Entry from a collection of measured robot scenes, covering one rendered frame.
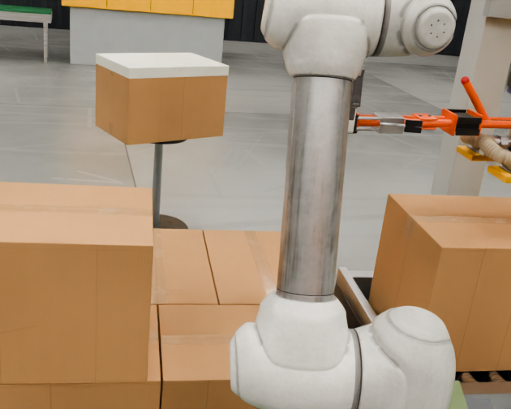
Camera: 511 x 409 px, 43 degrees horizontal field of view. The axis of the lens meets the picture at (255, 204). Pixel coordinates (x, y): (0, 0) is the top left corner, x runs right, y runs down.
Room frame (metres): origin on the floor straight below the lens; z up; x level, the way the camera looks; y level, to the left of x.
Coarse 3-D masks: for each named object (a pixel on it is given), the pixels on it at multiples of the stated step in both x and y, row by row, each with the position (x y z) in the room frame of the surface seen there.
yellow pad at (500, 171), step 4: (488, 168) 1.77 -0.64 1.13; (492, 168) 1.75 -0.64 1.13; (496, 168) 1.75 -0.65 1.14; (500, 168) 1.76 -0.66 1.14; (504, 168) 1.74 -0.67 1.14; (488, 172) 1.77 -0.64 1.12; (492, 172) 1.75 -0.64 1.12; (496, 172) 1.73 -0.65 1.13; (500, 172) 1.72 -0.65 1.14; (504, 172) 1.72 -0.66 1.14; (508, 172) 1.72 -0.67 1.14; (496, 176) 1.72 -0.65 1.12; (500, 176) 1.71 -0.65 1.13; (504, 176) 1.69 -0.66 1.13; (508, 176) 1.69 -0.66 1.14; (504, 180) 1.69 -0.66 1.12; (508, 180) 1.68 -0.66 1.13
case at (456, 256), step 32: (384, 224) 1.97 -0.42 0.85; (416, 224) 1.76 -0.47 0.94; (448, 224) 1.77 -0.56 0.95; (480, 224) 1.80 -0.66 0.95; (384, 256) 1.92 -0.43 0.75; (416, 256) 1.72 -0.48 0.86; (448, 256) 1.60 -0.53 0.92; (480, 256) 1.62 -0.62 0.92; (384, 288) 1.88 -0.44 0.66; (416, 288) 1.68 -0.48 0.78; (448, 288) 1.61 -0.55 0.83; (480, 288) 1.63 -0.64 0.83; (448, 320) 1.61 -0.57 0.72; (480, 320) 1.63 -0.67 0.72; (480, 352) 1.64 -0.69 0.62
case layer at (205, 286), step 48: (192, 240) 2.34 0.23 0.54; (240, 240) 2.39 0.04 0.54; (192, 288) 1.96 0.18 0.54; (240, 288) 2.00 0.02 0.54; (192, 336) 1.67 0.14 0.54; (0, 384) 1.36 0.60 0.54; (48, 384) 1.39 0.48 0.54; (96, 384) 1.41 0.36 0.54; (144, 384) 1.44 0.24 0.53; (192, 384) 1.46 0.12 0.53
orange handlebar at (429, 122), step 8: (360, 120) 1.71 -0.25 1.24; (368, 120) 1.72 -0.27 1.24; (376, 120) 1.72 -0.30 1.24; (424, 120) 1.75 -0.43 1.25; (432, 120) 1.76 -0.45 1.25; (440, 120) 1.76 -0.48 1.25; (448, 120) 1.77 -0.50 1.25; (488, 120) 1.80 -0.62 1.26; (424, 128) 1.75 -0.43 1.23; (432, 128) 1.75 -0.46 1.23; (504, 128) 1.81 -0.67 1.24
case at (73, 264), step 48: (0, 192) 1.66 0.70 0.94; (48, 192) 1.69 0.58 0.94; (96, 192) 1.73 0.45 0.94; (144, 192) 1.77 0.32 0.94; (0, 240) 1.37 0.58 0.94; (48, 240) 1.40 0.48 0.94; (96, 240) 1.42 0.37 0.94; (144, 240) 1.45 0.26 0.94; (0, 288) 1.36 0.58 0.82; (48, 288) 1.38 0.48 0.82; (96, 288) 1.41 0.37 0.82; (144, 288) 1.43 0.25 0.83; (0, 336) 1.36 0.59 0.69; (48, 336) 1.38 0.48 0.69; (96, 336) 1.41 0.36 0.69; (144, 336) 1.43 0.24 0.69
